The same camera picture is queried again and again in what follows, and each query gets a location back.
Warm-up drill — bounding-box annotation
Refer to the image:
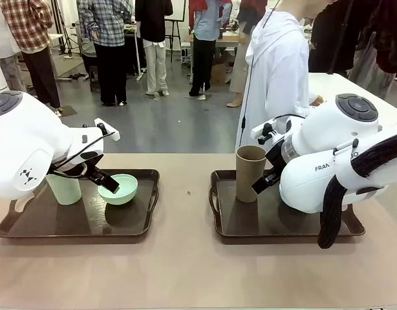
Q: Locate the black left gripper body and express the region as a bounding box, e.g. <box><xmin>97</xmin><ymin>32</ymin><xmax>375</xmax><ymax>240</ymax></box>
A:
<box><xmin>50</xmin><ymin>150</ymin><xmax>105</xmax><ymax>178</ymax></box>

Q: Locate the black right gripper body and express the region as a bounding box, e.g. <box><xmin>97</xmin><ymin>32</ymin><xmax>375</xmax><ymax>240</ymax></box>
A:
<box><xmin>265</xmin><ymin>138</ymin><xmax>287</xmax><ymax>175</ymax></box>

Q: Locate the brown plastic cup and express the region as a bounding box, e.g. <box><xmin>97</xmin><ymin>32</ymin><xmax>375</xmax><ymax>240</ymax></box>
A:
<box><xmin>235</xmin><ymin>145</ymin><xmax>267</xmax><ymax>203</ymax></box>

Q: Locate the light green plastic bowl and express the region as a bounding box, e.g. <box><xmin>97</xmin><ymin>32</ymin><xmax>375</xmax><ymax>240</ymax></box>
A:
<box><xmin>97</xmin><ymin>173</ymin><xmax>139</xmax><ymax>206</ymax></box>

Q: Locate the light green plastic cup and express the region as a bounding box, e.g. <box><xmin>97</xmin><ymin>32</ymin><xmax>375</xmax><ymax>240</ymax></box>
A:
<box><xmin>45</xmin><ymin>172</ymin><xmax>83</xmax><ymax>206</ymax></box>

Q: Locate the white-sleeved left forearm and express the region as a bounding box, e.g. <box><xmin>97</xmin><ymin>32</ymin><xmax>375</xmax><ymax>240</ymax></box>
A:
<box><xmin>294</xmin><ymin>95</ymin><xmax>318</xmax><ymax>118</ymax></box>

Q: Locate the dark brown serving tray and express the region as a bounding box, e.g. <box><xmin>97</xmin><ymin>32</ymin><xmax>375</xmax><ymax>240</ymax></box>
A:
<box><xmin>209</xmin><ymin>169</ymin><xmax>367</xmax><ymax>239</ymax></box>
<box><xmin>0</xmin><ymin>169</ymin><xmax>160</xmax><ymax>239</ymax></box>

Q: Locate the person in white coat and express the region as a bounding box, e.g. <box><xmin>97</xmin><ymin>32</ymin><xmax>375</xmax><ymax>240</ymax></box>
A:
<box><xmin>235</xmin><ymin>0</ymin><xmax>319</xmax><ymax>152</ymax></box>

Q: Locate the white table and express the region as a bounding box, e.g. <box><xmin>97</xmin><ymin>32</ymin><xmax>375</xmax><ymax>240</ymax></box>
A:
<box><xmin>307</xmin><ymin>72</ymin><xmax>397</xmax><ymax>114</ymax></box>

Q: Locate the person in beige skirt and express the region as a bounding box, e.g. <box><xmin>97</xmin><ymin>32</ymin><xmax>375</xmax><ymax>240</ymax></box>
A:
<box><xmin>226</xmin><ymin>0</ymin><xmax>263</xmax><ymax>109</ymax></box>

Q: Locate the cardboard box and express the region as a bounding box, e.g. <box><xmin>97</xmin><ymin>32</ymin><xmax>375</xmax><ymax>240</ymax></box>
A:
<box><xmin>210</xmin><ymin>51</ymin><xmax>235</xmax><ymax>87</ymax></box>

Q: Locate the person in white shirt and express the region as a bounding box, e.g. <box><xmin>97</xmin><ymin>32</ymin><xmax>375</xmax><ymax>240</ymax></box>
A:
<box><xmin>0</xmin><ymin>0</ymin><xmax>27</xmax><ymax>94</ymax></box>

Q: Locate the black tripod stand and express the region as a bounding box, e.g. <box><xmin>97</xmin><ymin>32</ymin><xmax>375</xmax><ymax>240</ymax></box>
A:
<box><xmin>54</xmin><ymin>0</ymin><xmax>81</xmax><ymax>61</ymax></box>

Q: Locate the wooden desk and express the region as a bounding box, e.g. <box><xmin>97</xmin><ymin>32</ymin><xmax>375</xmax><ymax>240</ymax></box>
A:
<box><xmin>182</xmin><ymin>33</ymin><xmax>251</xmax><ymax>85</ymax></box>

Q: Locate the person in black coat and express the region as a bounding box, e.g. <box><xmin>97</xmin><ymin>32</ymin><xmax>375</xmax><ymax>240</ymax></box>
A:
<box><xmin>309</xmin><ymin>0</ymin><xmax>361</xmax><ymax>77</ymax></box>

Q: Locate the person in blue plaid shirt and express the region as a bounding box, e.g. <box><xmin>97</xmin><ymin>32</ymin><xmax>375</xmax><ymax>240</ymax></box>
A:
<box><xmin>76</xmin><ymin>0</ymin><xmax>135</xmax><ymax>107</ymax></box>

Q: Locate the person in red plaid shirt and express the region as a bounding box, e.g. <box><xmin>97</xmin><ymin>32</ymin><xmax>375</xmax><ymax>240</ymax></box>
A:
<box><xmin>0</xmin><ymin>0</ymin><xmax>63</xmax><ymax>116</ymax></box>

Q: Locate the person with red scarf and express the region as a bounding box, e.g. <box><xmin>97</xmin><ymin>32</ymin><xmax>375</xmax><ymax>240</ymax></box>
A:
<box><xmin>187</xmin><ymin>0</ymin><xmax>234</xmax><ymax>98</ymax></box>

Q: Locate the person in black top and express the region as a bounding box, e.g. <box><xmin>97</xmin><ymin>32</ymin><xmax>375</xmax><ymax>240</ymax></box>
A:
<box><xmin>134</xmin><ymin>0</ymin><xmax>174</xmax><ymax>98</ymax></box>

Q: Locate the person in dark maroon jacket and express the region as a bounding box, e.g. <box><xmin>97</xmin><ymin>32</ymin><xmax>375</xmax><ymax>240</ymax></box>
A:
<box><xmin>347</xmin><ymin>0</ymin><xmax>397</xmax><ymax>99</ymax></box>

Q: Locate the whiteboard easel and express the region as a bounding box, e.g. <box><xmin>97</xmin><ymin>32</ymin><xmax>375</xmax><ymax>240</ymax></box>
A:
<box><xmin>164</xmin><ymin>0</ymin><xmax>187</xmax><ymax>63</ymax></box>

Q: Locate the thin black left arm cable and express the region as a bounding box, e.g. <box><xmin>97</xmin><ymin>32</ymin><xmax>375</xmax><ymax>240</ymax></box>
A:
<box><xmin>50</xmin><ymin>130</ymin><xmax>117</xmax><ymax>172</ymax></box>

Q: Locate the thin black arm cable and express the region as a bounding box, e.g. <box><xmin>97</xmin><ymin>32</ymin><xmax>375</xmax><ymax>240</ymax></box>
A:
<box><xmin>274</xmin><ymin>113</ymin><xmax>308</xmax><ymax>130</ymax></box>
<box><xmin>50</xmin><ymin>130</ymin><xmax>117</xmax><ymax>172</ymax></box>

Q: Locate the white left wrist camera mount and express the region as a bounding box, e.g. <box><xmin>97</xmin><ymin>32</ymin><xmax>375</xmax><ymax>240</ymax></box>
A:
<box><xmin>94</xmin><ymin>118</ymin><xmax>120</xmax><ymax>142</ymax></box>

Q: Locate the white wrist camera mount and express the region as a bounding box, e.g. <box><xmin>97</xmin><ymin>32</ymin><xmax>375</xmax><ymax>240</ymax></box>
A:
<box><xmin>251</xmin><ymin>119</ymin><xmax>277</xmax><ymax>145</ymax></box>
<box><xmin>94</xmin><ymin>118</ymin><xmax>120</xmax><ymax>142</ymax></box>

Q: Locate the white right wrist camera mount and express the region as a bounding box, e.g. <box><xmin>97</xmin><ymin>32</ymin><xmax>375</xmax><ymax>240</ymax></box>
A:
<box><xmin>251</xmin><ymin>119</ymin><xmax>277</xmax><ymax>145</ymax></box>

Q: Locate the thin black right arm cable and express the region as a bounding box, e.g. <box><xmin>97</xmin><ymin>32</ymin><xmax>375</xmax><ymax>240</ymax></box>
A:
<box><xmin>274</xmin><ymin>113</ymin><xmax>308</xmax><ymax>130</ymax></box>

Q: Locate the black braided cable bundle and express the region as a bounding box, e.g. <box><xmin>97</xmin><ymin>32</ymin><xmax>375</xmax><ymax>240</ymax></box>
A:
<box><xmin>317</xmin><ymin>130</ymin><xmax>397</xmax><ymax>249</ymax></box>

